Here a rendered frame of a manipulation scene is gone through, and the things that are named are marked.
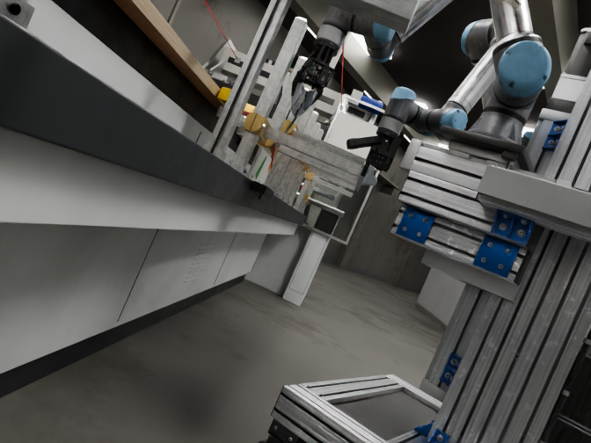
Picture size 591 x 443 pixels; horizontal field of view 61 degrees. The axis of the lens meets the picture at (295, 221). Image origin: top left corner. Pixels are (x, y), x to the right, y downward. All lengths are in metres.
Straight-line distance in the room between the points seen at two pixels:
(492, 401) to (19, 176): 1.28
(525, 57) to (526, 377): 0.82
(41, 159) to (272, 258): 3.78
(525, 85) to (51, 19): 1.01
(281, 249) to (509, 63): 3.23
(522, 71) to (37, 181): 1.08
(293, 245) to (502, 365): 3.00
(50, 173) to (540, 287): 1.25
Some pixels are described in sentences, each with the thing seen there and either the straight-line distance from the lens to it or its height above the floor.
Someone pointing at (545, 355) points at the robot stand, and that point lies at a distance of 1.51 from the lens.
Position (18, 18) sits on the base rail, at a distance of 0.49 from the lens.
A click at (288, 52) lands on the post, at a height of 1.06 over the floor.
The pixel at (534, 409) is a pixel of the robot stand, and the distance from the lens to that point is 1.54.
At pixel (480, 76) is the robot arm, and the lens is 1.75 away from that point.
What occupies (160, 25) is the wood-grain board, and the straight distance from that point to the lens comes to 1.07.
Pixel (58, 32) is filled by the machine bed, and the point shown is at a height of 0.77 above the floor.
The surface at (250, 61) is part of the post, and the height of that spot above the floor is 0.92.
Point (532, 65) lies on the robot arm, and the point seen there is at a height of 1.20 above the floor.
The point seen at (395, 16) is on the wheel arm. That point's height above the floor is 0.83.
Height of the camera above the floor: 0.65
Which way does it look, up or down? level
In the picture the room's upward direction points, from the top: 24 degrees clockwise
